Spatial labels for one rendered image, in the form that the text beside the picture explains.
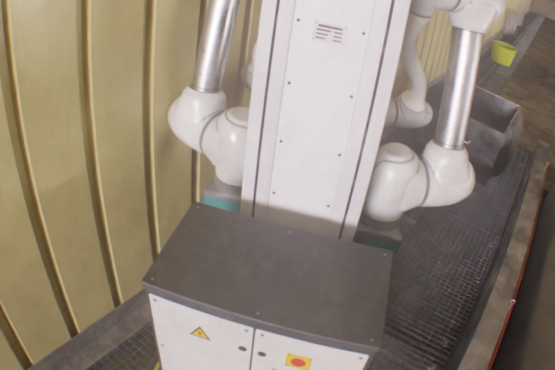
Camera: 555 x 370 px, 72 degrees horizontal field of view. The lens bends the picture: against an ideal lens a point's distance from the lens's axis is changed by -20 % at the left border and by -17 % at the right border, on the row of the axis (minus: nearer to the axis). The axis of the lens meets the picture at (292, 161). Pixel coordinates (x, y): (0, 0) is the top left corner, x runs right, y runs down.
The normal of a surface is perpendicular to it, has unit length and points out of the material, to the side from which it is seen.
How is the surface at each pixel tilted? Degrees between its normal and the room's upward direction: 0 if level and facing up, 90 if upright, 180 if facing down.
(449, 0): 114
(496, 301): 3
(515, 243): 2
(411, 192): 84
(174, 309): 90
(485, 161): 90
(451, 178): 76
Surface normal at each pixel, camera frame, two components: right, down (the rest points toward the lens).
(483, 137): -0.63, 0.35
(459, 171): 0.35, 0.33
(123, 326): 0.13, -0.84
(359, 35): -0.23, 0.49
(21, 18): 0.81, 0.40
